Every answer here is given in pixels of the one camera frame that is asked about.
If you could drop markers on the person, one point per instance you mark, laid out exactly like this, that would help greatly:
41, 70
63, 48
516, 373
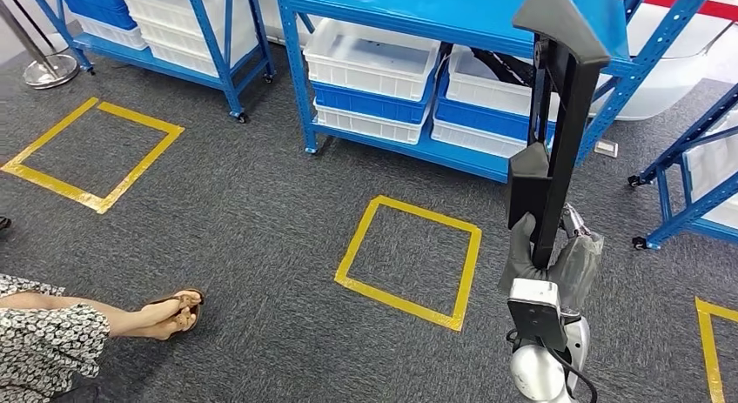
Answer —
46, 331

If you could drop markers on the chrome stanchion post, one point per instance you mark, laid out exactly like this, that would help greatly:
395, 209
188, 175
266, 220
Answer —
52, 71

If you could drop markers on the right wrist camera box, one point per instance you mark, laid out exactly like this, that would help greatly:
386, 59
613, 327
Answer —
533, 294

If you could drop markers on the clear plastic film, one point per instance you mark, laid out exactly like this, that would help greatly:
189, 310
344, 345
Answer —
579, 268

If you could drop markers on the small grey floor box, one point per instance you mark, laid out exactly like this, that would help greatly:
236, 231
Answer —
606, 149

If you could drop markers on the yellow floor tape square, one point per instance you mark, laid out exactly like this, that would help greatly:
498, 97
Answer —
709, 354
429, 217
141, 116

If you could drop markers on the long black car part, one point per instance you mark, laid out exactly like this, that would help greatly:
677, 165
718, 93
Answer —
507, 69
568, 100

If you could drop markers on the white car red stripe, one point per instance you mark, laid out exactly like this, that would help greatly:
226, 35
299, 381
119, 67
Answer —
663, 71

